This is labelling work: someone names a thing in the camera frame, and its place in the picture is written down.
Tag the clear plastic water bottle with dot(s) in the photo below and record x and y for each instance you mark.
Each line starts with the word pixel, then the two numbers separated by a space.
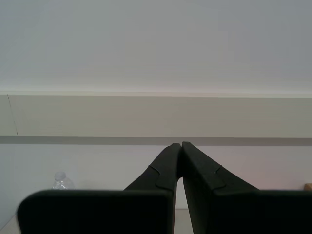
pixel 62 182

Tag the light wooden block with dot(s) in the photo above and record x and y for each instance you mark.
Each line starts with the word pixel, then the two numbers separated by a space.
pixel 308 187

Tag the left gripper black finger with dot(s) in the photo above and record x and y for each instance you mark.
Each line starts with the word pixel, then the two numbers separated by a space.
pixel 97 212
pixel 243 212

